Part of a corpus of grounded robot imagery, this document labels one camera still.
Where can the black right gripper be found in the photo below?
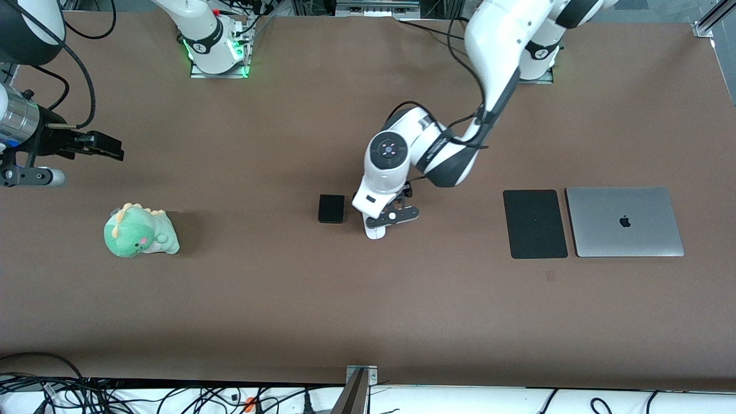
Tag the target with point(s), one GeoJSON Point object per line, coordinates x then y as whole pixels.
{"type": "Point", "coordinates": [50, 142]}

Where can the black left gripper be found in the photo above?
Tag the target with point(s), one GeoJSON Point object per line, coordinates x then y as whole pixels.
{"type": "Point", "coordinates": [408, 191]}

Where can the white computer mouse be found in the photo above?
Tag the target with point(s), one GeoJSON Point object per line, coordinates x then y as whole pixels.
{"type": "Point", "coordinates": [375, 233]}

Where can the black phone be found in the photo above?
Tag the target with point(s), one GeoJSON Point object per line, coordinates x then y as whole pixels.
{"type": "Point", "coordinates": [332, 209]}

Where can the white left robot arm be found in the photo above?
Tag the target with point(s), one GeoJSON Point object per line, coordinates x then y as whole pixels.
{"type": "Point", "coordinates": [500, 40]}

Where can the black mouse pad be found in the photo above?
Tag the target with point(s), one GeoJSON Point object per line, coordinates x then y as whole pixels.
{"type": "Point", "coordinates": [535, 224]}

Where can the green dinosaur plush toy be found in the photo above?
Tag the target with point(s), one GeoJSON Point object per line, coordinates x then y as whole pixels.
{"type": "Point", "coordinates": [138, 233]}

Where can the grey metal box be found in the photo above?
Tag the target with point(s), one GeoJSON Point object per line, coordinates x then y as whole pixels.
{"type": "Point", "coordinates": [376, 7]}

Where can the silver laptop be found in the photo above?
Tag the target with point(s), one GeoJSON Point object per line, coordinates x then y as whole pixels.
{"type": "Point", "coordinates": [624, 221]}

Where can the orange plug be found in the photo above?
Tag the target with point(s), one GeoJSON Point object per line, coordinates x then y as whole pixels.
{"type": "Point", "coordinates": [249, 404]}

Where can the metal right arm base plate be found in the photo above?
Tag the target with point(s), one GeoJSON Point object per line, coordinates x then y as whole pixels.
{"type": "Point", "coordinates": [198, 74]}

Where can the aluminium frame profile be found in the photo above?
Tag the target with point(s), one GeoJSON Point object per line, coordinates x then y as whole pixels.
{"type": "Point", "coordinates": [69, 4]}
{"type": "Point", "coordinates": [713, 20]}

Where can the grey metal bracket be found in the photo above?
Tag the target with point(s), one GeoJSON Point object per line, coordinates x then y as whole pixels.
{"type": "Point", "coordinates": [372, 376]}

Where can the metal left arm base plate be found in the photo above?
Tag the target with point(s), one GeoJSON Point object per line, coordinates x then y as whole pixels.
{"type": "Point", "coordinates": [549, 77]}

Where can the aluminium profile post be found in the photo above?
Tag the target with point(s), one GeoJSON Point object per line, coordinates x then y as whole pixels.
{"type": "Point", "coordinates": [351, 399]}

